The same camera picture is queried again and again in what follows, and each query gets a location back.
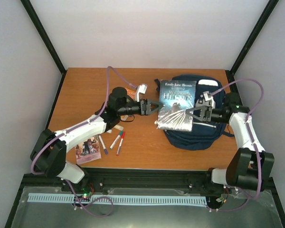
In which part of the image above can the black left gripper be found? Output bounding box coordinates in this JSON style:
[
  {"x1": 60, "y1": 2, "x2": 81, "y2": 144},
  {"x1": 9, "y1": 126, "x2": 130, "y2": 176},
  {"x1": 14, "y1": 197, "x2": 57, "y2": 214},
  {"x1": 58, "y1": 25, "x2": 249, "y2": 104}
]
[{"x1": 119, "y1": 99, "x2": 164, "y2": 116}]

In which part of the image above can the dark blue Wuthering Heights book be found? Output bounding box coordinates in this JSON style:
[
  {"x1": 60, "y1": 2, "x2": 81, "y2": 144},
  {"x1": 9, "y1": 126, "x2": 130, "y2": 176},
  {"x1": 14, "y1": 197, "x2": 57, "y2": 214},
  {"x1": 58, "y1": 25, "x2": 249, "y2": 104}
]
[{"x1": 155, "y1": 79, "x2": 197, "y2": 132}]

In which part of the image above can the navy blue backpack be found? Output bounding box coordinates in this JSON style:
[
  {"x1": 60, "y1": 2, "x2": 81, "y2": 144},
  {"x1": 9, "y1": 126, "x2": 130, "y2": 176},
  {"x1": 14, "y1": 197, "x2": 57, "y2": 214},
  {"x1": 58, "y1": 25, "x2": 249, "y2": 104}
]
[{"x1": 163, "y1": 75, "x2": 233, "y2": 151}]

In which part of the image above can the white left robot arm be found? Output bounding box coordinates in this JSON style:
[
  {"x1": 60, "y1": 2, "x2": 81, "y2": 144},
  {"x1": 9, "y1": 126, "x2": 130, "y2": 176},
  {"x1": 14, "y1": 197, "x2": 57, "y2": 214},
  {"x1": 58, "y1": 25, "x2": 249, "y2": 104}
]
[{"x1": 30, "y1": 87, "x2": 163, "y2": 191}]

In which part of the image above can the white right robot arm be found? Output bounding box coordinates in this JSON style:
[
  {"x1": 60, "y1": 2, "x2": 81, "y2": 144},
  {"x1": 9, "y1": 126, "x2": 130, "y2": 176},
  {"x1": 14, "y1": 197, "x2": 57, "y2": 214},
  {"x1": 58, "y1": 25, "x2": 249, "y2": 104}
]
[{"x1": 185, "y1": 92, "x2": 275, "y2": 192}]

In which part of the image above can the orange Treehouse book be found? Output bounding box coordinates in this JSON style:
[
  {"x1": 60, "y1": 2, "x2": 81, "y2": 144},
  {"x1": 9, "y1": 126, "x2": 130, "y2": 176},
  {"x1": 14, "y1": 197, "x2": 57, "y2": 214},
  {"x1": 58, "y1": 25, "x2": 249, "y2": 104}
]
[{"x1": 125, "y1": 88, "x2": 136, "y2": 100}]

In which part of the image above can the red cap white marker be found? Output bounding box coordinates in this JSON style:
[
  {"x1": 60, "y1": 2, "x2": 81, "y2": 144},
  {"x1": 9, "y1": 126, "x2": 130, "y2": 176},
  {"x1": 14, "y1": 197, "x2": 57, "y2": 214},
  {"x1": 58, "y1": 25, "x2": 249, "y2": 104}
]
[{"x1": 116, "y1": 132, "x2": 125, "y2": 156}]

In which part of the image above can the teal cap white marker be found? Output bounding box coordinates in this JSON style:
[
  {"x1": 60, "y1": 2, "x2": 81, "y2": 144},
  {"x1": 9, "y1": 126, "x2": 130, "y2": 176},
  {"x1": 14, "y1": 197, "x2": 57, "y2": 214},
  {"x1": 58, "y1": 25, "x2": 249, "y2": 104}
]
[{"x1": 109, "y1": 131, "x2": 123, "y2": 149}]

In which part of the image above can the yellow highlighter marker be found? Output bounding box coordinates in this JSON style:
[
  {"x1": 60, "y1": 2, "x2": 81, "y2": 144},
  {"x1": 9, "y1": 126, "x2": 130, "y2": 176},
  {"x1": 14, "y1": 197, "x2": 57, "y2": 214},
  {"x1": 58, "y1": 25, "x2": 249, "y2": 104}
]
[{"x1": 107, "y1": 124, "x2": 124, "y2": 133}]

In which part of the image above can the purple cap white marker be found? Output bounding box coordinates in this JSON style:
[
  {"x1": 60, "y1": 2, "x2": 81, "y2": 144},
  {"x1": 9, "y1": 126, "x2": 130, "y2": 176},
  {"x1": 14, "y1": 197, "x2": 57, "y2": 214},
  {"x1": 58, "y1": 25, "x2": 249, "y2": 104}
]
[{"x1": 98, "y1": 135, "x2": 108, "y2": 155}]

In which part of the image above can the pink illustrated book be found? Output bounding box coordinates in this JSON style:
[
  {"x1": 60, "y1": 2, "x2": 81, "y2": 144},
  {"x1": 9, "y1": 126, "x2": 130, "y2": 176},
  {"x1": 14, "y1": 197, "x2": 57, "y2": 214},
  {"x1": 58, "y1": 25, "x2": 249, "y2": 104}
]
[{"x1": 75, "y1": 135, "x2": 101, "y2": 165}]

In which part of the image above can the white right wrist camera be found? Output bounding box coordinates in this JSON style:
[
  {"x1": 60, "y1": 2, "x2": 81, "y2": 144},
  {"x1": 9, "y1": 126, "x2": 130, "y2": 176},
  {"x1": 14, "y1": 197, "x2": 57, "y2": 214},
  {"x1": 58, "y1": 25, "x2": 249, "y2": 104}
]
[{"x1": 195, "y1": 91, "x2": 216, "y2": 108}]

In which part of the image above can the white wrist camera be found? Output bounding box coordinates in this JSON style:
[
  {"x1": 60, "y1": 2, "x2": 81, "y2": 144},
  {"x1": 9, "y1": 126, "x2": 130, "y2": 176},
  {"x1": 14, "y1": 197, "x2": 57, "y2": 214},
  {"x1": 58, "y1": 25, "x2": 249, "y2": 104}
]
[
  {"x1": 195, "y1": 91, "x2": 216, "y2": 108},
  {"x1": 135, "y1": 84, "x2": 148, "y2": 102}
]

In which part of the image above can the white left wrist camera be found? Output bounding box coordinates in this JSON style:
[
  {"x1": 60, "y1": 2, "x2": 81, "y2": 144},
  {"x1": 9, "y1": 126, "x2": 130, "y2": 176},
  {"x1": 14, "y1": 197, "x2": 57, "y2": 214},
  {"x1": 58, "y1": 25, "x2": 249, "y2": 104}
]
[{"x1": 135, "y1": 84, "x2": 148, "y2": 102}]

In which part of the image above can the black aluminium frame rail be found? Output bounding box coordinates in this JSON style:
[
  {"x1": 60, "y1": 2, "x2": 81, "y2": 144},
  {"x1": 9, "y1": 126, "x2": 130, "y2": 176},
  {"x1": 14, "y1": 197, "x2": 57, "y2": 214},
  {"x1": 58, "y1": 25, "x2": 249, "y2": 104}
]
[{"x1": 21, "y1": 166, "x2": 276, "y2": 198}]

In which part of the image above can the light blue cable duct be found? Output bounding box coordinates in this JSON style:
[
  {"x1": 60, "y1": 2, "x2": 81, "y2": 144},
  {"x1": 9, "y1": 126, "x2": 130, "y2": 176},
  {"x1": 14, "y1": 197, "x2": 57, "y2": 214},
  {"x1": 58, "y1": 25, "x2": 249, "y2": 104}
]
[{"x1": 27, "y1": 193, "x2": 207, "y2": 207}]

